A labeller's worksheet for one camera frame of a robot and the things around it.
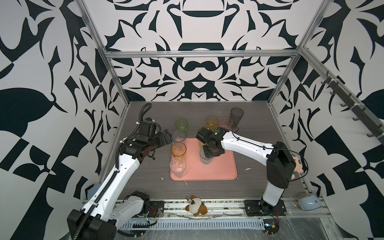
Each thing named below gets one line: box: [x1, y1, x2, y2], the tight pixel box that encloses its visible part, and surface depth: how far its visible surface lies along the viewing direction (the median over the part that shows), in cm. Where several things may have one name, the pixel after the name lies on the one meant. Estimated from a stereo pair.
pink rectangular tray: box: [170, 138, 238, 181], surface depth 89 cm
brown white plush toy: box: [185, 195, 208, 217], surface depth 74 cm
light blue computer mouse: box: [294, 194, 322, 211], surface depth 72 cm
